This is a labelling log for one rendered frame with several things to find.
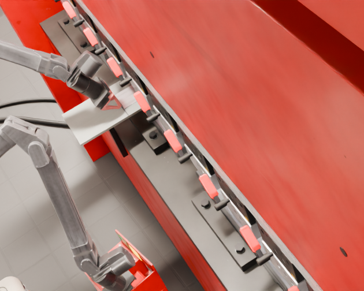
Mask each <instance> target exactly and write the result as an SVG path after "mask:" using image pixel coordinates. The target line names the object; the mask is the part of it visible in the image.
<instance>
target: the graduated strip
mask: <svg viewBox="0 0 364 291"><path fill-rule="evenodd" d="M78 1H79V2H80V3H81V4H82V5H83V7H84V8H85V9H86V11H88V12H89V14H90V15H91V17H92V18H93V19H94V20H95V21H96V22H97V24H98V25H99V26H100V27H101V28H102V30H103V31H104V32H105V34H106V35H107V36H108V37H109V38H110V39H111V41H112V42H113V43H114V44H115V45H116V47H117V48H118V49H119V50H120V51H121V52H122V54H123V55H124V56H125V58H126V59H127V60H128V61H129V62H130V64H131V65H132V66H133V67H134V68H135V69H136V71H137V72H138V73H139V74H140V75H141V77H142V78H143V79H144V81H145V82H146V83H147V84H148V85H149V86H150V88H151V89H152V90H153V91H154V92H155V94H156V95H157V96H158V97H159V98H160V100H161V101H162V102H163V103H164V105H165V106H166V107H167V108H168V109H169V111H170V112H171V113H172V114H173V115H174V117H175V118H176V119H177V120H178V122H179V123H180V124H181V125H182V126H183V128H184V129H185V130H186V131H187V132H188V134H189V135H190V136H191V137H192V138H193V140H194V141H195V142H196V143H197V145H198V146H199V147H200V148H201V149H202V151H203V152H204V153H205V154H206V155H207V157H208V158H209V159H210V160H211V161H212V163H213V164H214V165H215V166H216V168H217V169H218V170H219V171H220V172H221V174H222V175H223V176H224V177H225V178H226V180H227V181H228V182H229V183H230V184H231V185H232V187H233V188H234V189H235V191H236V192H237V193H238V194H239V195H240V197H241V198H242V199H243V200H244V201H245V202H246V204H247V205H248V206H249V208H251V210H252V211H253V212H254V214H255V215H256V216H257V217H258V218H259V219H260V221H261V222H262V223H263V224H264V225H265V227H266V228H267V229H268V231H270V232H271V234H272V235H273V236H274V238H275V239H276V240H277V241H278V242H279V244H280V245H281V246H282V247H283V248H284V249H285V251H286V252H287V254H289V256H290V257H291V258H292V259H293V261H294V262H295V263H296V264H297V265H298V266H299V268H300V269H301V270H302V271H303V272H304V274H305V275H306V276H307V278H308V279H309V280H310V281H311V282H312V284H313V285H314V286H315V287H316V288H317V289H318V291H323V290H322V289H321V288H320V287H319V286H318V284H317V283H316V282H315V280H313V279H312V277H311V276H310V275H309V273H308V272H307V271H306V270H305V269H304V268H303V266H302V265H301V264H300V263H299V262H298V260H297V259H296V258H295V257H294V255H293V254H292V253H291V252H290V251H289V249H288V248H287V247H286V246H285V245H284V243H283V242H282V241H281V240H280V239H279V238H278V236H277V235H276V234H275V232H274V231H273V230H272V229H271V228H270V227H269V225H268V224H267V223H266V222H265V221H264V220H263V218H262V217H261V216H260V215H259V214H258V212H257V211H256V210H255V208H254V207H253V206H252V205H251V204H250V203H249V201H248V200H247V199H246V198H245V197H244V196H243V194H242V193H241V192H240V191H239V190H238V188H237V187H236V186H235V185H234V183H233V182H232V181H231V180H230V179H229V177H228V176H227V175H226V174H225V173H224V172H223V170H222V169H221V168H220V167H219V165H218V164H217V163H216V162H215V161H214V159H213V158H212V157H211V156H210V155H209V153H208V152H207V151H206V150H205V149H204V148H203V146H202V145H201V144H200V142H198V141H197V139H196V138H195V137H194V135H193V134H192V133H191V132H190V131H189V130H188V128H187V127H186V126H185V125H184V124H183V122H182V121H181V120H180V119H179V117H178V116H177V115H176V114H175V113H174V111H173V110H172V109H171V108H170V107H169V106H168V104H167V103H166V102H165V101H164V100H163V98H162V97H161V96H160V94H159V93H158V92H157V91H156V90H155V89H154V87H153V86H152V85H151V84H150V83H149V82H148V80H147V79H146V78H145V77H144V76H143V74H142V73H141V72H140V70H139V69H138V68H137V67H136V66H135V65H134V63H133V62H132V61H131V60H130V59H129V58H128V56H127V55H126V54H125V53H124V52H123V50H122V49H121V48H120V47H119V45H118V44H117V43H116V42H115V41H114V39H113V38H112V37H111V36H110V35H109V34H108V32H107V31H106V30H105V29H104V27H103V26H102V25H101V24H100V23H99V21H98V20H97V19H96V18H95V17H94V15H93V14H92V13H91V12H90V11H89V10H88V8H87V7H86V6H85V4H84V3H82V1H81V0H78Z"/></svg>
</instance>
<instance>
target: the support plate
mask: <svg viewBox="0 0 364 291"><path fill-rule="evenodd" d="M119 82H121V80H120V81H118V82H116V83H115V84H113V85H111V86H110V87H109V88H110V90H111V91H113V93H114V94H117V93H119V92H121V91H122V90H124V89H126V88H128V87H129V86H131V85H132V84H131V82H130V83H129V84H127V85H126V86H124V87H121V86H120V85H119ZM107 105H108V106H117V103H116V102H115V100H111V101H110V102H109V103H108V104H107ZM125 111H126V112H127V113H128V114H129V116H128V115H127V114H126V112H125ZM125 111H124V110H123V109H122V107H120V109H109V110H100V109H99V108H97V107H95V106H94V104H93V103H92V101H91V99H87V100H86V101H84V102H83V103H81V104H79V105H77V106H76V107H74V108H72V109H71V110H69V111H67V112H66V113H64V114H62V116H63V118H64V120H65V121H66V123H67V124H68V126H69V127H70V129H71V131H72V132H73V134H74V136H75V137H76V138H77V141H78V142H79V143H80V145H81V146H83V145H85V144H86V143H88V142H89V141H91V140H93V139H95V138H96V137H98V136H100V135H101V134H103V133H105V132H106V131H108V130H110V129H111V128H113V127H115V126H116V125H118V124H120V123H122V122H123V121H125V120H127V119H128V118H130V117H131V116H133V115H135V114H136V113H138V112H140V111H142V109H141V107H140V106H139V104H138V102H135V103H134V104H132V105H130V106H128V107H127V108H126V109H125Z"/></svg>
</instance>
